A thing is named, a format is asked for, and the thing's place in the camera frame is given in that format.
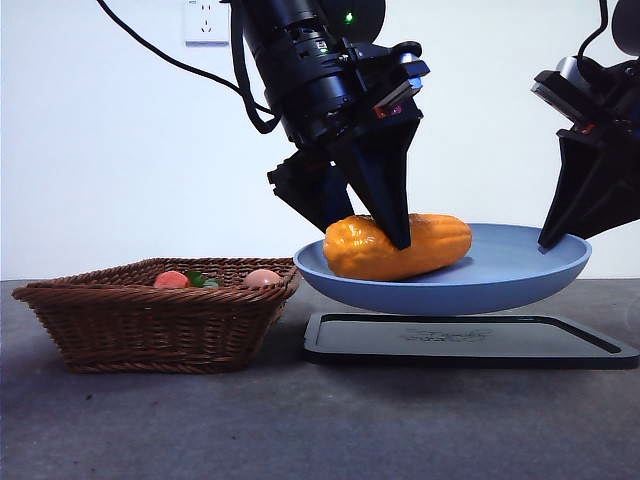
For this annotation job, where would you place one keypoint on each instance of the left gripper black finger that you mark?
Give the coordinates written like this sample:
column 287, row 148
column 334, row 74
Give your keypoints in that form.
column 310, row 190
column 385, row 180

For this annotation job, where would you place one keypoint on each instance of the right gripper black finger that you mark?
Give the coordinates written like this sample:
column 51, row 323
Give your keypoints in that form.
column 565, row 190
column 615, row 190

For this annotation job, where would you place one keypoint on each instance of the yellow orange toy corn cob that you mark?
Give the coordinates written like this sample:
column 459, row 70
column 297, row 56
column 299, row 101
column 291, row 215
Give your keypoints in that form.
column 430, row 250

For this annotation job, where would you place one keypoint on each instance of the light blue round plate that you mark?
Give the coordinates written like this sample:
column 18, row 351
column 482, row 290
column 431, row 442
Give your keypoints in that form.
column 450, row 295

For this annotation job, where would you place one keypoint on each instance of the brown woven wicker basket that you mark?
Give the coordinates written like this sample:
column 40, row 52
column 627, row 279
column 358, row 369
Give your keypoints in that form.
column 150, row 330

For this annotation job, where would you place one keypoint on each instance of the pale pink round toy food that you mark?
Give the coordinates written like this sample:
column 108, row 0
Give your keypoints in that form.
column 261, row 278

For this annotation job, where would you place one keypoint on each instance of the green toy chili pepper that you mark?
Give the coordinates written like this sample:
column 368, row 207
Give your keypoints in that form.
column 207, row 282

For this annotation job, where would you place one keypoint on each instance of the red toy chili pepper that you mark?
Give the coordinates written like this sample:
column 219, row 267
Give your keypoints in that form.
column 170, row 280

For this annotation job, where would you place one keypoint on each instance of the dark rectangular tray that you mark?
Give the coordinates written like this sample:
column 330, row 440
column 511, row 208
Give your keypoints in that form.
column 450, row 345

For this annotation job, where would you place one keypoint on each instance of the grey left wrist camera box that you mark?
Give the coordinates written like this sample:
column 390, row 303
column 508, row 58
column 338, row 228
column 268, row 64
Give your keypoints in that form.
column 405, row 90

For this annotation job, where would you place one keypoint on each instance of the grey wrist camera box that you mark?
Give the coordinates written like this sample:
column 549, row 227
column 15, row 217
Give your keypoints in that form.
column 405, row 90
column 555, row 92

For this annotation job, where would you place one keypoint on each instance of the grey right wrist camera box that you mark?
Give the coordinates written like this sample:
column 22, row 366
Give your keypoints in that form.
column 555, row 92

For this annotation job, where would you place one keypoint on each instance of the white wall power socket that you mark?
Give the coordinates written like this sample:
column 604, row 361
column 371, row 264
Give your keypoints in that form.
column 205, row 25

